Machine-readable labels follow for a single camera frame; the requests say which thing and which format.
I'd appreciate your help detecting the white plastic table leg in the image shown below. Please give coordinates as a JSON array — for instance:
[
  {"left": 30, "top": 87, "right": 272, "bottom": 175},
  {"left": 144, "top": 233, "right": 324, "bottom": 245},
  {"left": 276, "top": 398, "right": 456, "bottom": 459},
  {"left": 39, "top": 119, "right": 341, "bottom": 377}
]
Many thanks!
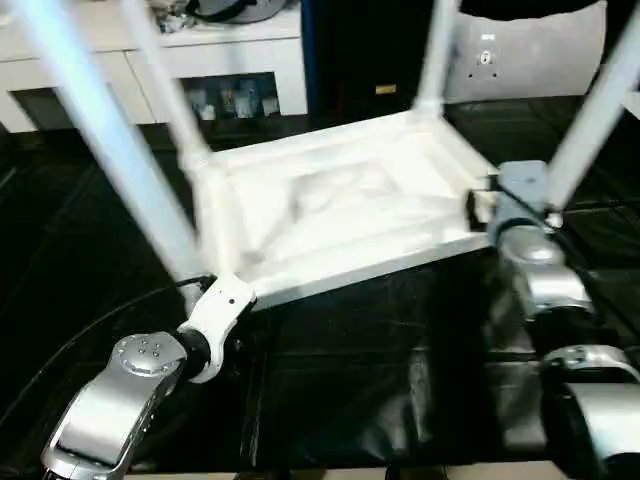
[
  {"left": 544, "top": 8, "right": 640, "bottom": 219},
  {"left": 414, "top": 0, "right": 463, "bottom": 117},
  {"left": 120, "top": 0, "right": 213, "bottom": 173},
  {"left": 8, "top": 0, "right": 219, "bottom": 293}
]

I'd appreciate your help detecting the white cushion with badge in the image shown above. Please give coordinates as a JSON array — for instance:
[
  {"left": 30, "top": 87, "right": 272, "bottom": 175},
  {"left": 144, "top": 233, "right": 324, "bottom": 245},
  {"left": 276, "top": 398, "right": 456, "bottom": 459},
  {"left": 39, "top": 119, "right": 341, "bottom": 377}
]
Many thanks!
[{"left": 444, "top": 0, "right": 610, "bottom": 104}]

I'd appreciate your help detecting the black cabinet with yellow label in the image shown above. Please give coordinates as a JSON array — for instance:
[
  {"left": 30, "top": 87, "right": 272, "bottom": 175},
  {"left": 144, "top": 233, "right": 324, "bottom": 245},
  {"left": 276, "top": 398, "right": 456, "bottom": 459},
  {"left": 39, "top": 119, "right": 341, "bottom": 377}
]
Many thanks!
[{"left": 304, "top": 0, "right": 443, "bottom": 117}]

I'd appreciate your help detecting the black work mat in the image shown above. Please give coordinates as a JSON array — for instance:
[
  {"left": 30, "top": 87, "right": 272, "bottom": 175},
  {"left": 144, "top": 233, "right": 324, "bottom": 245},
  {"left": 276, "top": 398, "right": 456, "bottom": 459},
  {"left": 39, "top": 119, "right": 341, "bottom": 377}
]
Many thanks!
[{"left": 0, "top": 95, "right": 640, "bottom": 471}]

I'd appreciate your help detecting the cluster of small bottles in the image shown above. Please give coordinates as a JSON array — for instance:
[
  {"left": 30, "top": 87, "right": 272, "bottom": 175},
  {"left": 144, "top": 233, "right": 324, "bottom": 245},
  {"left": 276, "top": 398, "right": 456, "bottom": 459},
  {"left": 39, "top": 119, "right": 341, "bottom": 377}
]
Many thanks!
[{"left": 180, "top": 74, "right": 281, "bottom": 121}]

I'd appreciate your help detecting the grey bag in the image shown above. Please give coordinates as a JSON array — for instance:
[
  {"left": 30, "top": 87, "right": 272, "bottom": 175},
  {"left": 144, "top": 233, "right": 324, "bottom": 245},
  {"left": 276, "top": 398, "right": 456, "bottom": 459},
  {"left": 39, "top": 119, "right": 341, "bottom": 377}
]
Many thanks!
[{"left": 194, "top": 0, "right": 293, "bottom": 25}]

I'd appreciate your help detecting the white cabinet with glass doors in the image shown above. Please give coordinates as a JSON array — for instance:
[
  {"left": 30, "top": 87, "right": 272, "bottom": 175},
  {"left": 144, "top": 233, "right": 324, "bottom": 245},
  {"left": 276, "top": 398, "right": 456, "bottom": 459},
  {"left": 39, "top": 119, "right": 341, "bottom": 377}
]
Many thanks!
[{"left": 0, "top": 0, "right": 307, "bottom": 133}]

